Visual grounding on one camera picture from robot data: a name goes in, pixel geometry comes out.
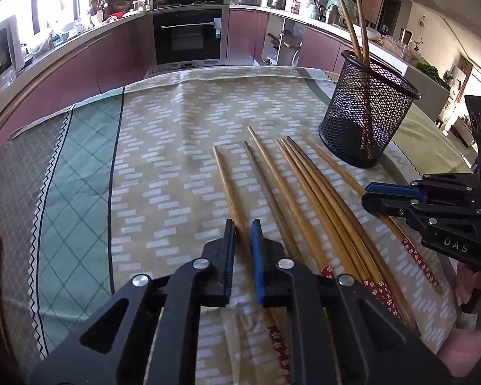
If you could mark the person's right forearm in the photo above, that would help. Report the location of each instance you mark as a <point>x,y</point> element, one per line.
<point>471,349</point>

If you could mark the black mesh utensil holder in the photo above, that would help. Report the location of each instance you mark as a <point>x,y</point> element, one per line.
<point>368,120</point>

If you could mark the wall clock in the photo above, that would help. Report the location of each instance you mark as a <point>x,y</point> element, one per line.
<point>422,24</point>

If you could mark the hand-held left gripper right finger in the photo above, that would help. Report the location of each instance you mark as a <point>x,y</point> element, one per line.
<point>257,256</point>

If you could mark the pink kitchen base cabinet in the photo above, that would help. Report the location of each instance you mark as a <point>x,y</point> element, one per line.
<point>244,34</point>
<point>84,72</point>

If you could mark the green round plate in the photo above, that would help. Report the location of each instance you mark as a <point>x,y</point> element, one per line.
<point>338,4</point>

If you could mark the dark wooden chopstick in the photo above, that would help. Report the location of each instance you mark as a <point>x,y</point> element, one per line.
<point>346,208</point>
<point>264,192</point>

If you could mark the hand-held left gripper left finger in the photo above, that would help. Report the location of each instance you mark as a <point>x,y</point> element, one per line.
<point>223,266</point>

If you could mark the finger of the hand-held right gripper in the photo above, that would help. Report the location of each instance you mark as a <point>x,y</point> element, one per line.
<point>384,205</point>
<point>389,188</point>

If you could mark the patterned beige green tablecloth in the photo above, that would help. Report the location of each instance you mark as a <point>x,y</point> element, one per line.
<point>164,148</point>

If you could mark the copper cup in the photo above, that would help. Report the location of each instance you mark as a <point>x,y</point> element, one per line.
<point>405,35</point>

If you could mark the open kitchen shelf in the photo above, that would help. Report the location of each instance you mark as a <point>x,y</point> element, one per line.
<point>284,44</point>

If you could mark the green leafy vegetables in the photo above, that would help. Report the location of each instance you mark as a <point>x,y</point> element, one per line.
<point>428,70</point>

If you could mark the clear glass container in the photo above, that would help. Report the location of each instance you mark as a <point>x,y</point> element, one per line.
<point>397,45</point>

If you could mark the yellow table cover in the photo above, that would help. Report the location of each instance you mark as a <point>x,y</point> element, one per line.
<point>429,140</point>

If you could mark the person's right hand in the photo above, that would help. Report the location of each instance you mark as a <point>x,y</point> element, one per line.
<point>464,288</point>

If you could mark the stainless steel pot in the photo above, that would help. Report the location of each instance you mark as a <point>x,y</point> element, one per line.
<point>278,0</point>

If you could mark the framed wall picture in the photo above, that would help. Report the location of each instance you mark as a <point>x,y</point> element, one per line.
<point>372,4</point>

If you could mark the white bowl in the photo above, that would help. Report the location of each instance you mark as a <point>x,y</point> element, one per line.
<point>372,33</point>

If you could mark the black built-in oven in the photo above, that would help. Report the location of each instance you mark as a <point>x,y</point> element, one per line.
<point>186,36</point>

